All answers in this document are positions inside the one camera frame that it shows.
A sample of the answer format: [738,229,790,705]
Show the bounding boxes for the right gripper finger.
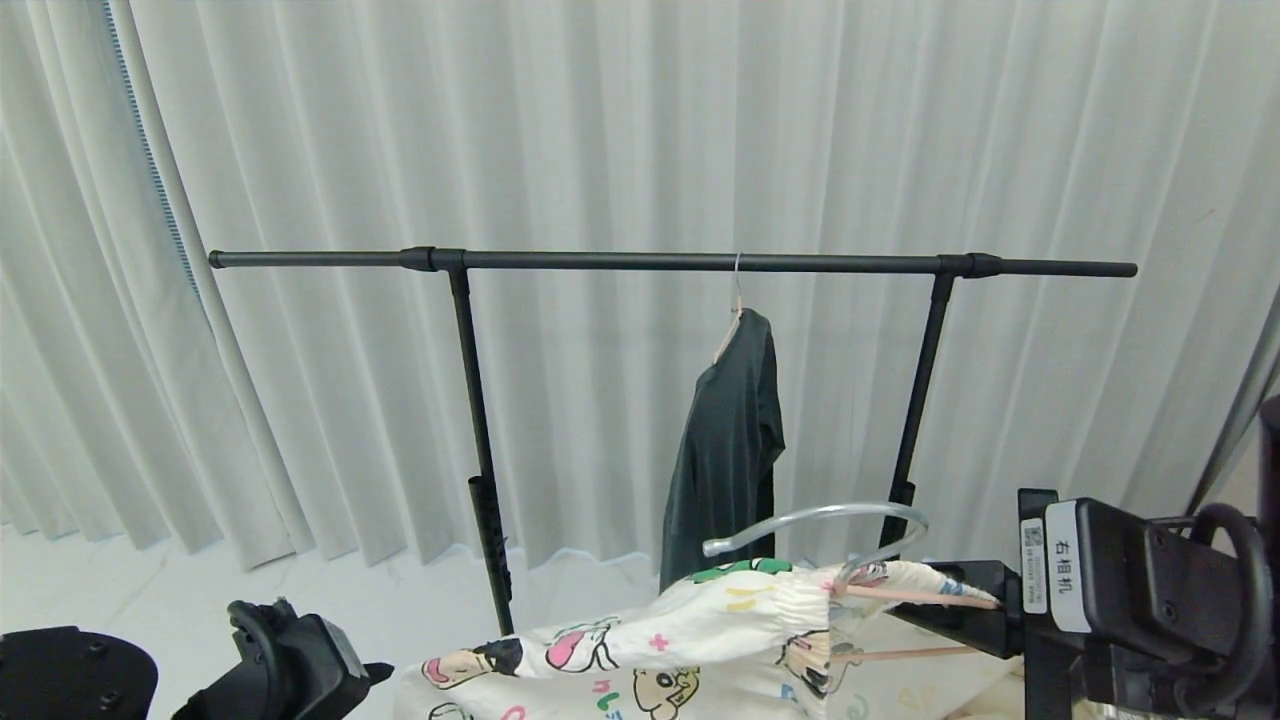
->
[925,560,1023,605]
[888,603,1025,661]

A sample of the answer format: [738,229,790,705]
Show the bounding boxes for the pink clothes hanger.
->
[702,502,1001,666]
[712,254,746,366]

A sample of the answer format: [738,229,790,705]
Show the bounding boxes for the cream printed garment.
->
[392,557,1006,720]

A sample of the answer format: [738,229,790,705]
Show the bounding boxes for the dark grey sleeveless top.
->
[659,308,787,593]

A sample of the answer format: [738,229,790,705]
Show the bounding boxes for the black clothes rack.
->
[208,246,1139,637]

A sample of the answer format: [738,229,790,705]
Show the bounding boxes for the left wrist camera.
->
[170,598,373,720]

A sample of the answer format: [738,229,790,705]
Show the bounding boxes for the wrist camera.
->
[1017,487,1263,720]
[170,598,373,720]

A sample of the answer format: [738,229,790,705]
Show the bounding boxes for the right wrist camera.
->
[1017,487,1263,720]

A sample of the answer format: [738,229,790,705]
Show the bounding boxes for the black cable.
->
[1175,502,1276,713]

